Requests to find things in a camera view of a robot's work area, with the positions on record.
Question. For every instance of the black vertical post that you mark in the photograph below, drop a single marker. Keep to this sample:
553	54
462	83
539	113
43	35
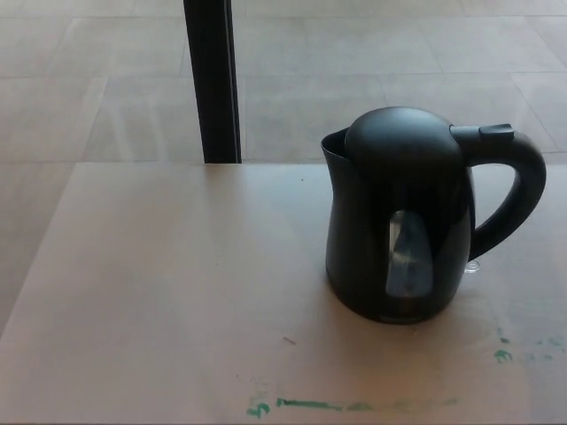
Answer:
213	84

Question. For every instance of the black electric kettle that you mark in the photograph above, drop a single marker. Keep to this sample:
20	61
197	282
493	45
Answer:
359	248

